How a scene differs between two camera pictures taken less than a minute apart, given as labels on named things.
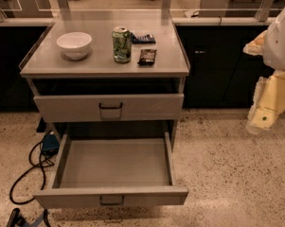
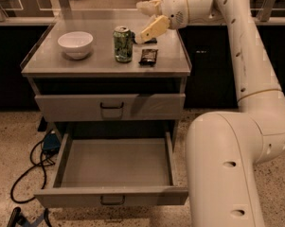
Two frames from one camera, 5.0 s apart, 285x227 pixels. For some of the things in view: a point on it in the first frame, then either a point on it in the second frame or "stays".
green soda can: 121,38 stays
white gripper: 279,46 → 175,10
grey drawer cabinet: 107,71 stays
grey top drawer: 104,107 stays
